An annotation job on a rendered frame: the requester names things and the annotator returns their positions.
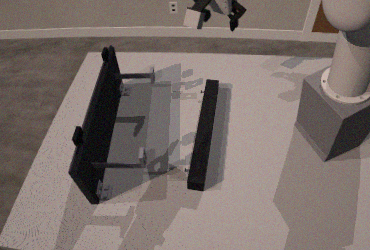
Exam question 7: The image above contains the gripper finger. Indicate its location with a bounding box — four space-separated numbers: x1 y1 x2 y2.
227 0 246 31
193 0 211 22

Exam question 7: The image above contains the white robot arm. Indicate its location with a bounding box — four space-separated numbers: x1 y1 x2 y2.
183 0 370 105

